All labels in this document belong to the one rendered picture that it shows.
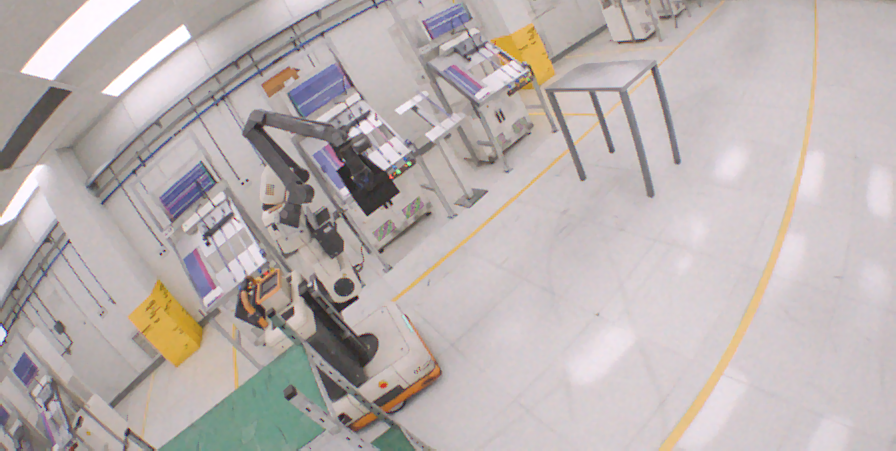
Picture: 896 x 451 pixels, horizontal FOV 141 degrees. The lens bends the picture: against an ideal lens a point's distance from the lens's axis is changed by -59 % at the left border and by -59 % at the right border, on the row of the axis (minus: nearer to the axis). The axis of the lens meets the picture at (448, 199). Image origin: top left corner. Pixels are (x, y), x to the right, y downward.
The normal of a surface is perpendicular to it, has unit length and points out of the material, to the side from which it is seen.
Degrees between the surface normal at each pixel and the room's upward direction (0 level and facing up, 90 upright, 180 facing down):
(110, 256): 90
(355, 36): 90
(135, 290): 90
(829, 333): 0
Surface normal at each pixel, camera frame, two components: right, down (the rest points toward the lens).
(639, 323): -0.46, -0.79
